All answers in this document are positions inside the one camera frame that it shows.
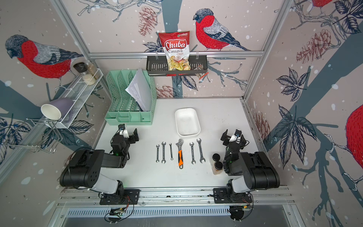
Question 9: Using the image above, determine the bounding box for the white paper stack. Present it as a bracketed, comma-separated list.
[126, 68, 152, 112]

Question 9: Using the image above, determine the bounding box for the small silver wrench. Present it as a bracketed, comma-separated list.
[156, 144, 160, 163]

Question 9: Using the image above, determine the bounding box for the black wire wall basket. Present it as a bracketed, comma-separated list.
[146, 55, 208, 76]

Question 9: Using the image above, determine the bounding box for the white plastic storage box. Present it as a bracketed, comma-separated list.
[175, 108, 201, 139]

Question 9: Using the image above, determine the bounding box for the purple white cup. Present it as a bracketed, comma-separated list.
[41, 98, 74, 121]

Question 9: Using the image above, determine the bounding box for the clear glass jar on shelf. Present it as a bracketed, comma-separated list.
[86, 61, 100, 79]

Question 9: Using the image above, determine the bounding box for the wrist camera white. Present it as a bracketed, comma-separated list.
[119, 129, 129, 139]
[229, 134, 242, 143]

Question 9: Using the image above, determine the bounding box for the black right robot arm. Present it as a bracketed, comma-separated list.
[221, 129, 280, 196]

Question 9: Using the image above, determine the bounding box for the white wire wall shelf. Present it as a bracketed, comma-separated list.
[50, 69, 104, 129]

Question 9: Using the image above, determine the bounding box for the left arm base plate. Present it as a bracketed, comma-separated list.
[99, 189, 140, 205]

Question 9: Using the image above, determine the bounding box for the black lid spice jar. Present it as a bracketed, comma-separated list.
[73, 62, 96, 86]
[210, 153, 220, 166]

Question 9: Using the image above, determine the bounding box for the orange handled adjustable wrench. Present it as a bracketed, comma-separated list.
[176, 139, 183, 169]

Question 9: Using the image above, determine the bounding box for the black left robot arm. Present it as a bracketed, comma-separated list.
[60, 124, 139, 197]

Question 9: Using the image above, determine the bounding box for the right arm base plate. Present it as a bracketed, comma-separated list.
[212, 187, 253, 204]

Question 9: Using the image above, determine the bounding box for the spice jar brown powder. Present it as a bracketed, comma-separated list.
[212, 161, 223, 175]

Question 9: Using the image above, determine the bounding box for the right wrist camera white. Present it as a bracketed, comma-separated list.
[229, 134, 242, 143]

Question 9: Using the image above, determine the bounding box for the red cassava chips bag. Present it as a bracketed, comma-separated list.
[159, 31, 191, 71]

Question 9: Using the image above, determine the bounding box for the wire cup holder rack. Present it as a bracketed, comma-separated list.
[1, 118, 63, 154]

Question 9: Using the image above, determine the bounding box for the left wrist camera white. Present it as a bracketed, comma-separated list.
[119, 129, 129, 139]

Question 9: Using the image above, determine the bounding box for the green plastic file organizer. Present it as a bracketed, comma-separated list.
[105, 70, 157, 125]

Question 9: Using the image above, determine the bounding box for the long silver wrench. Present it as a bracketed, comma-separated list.
[190, 142, 196, 165]

